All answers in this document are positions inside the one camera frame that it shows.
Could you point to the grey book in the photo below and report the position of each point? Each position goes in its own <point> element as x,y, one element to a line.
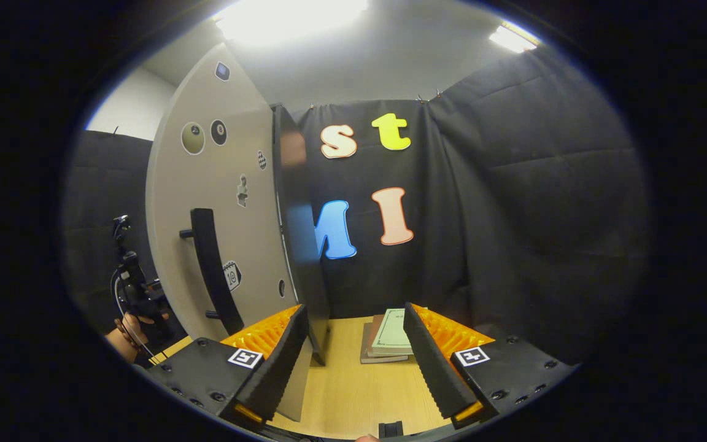
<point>384,360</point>

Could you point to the light grey cabinet door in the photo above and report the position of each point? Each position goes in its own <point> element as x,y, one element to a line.
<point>231,184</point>

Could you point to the narrow ceiling light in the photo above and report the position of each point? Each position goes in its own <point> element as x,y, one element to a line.
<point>513,38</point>

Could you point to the black backdrop cloth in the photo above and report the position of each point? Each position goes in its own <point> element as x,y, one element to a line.
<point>544,215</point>

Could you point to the large ceiling light panel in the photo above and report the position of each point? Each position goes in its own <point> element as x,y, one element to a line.
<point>292,18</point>

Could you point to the brown book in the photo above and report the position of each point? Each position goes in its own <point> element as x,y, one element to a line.
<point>373,334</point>

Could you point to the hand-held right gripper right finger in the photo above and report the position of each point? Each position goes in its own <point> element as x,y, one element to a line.
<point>430,362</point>

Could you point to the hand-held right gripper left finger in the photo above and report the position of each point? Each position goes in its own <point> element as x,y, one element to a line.
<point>286,362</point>

